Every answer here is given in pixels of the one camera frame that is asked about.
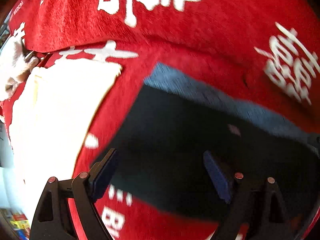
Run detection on black and grey pants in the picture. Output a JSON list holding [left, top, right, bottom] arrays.
[[99, 63, 319, 220]]

